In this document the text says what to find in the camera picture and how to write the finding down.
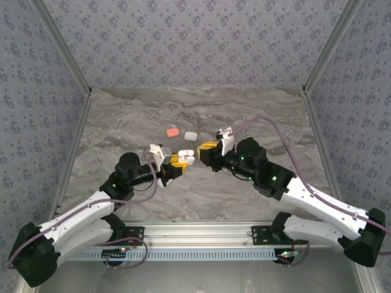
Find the small circuit board with LED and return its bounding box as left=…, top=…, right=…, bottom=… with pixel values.
left=101, top=247, right=128, bottom=261
left=276, top=248, right=299, bottom=262

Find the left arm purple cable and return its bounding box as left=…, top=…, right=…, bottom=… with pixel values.
left=6, top=146, right=159, bottom=270

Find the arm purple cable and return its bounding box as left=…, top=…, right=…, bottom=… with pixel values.
left=6, top=146, right=159, bottom=270
left=227, top=117, right=391, bottom=268

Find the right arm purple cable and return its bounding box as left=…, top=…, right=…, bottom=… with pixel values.
left=227, top=117, right=391, bottom=268

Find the aluminium side rail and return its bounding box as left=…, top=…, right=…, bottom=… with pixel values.
left=302, top=90, right=338, bottom=196
left=47, top=91, right=92, bottom=225

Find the wide aluminium base rail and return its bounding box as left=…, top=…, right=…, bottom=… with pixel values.
left=35, top=222, right=346, bottom=247

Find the white slotted cable duct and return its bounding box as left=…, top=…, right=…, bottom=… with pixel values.
left=70, top=247, right=283, bottom=262

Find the aluminium diagonal frame post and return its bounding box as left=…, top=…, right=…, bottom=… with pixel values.
left=30, top=0, right=92, bottom=94
left=302, top=0, right=366, bottom=92

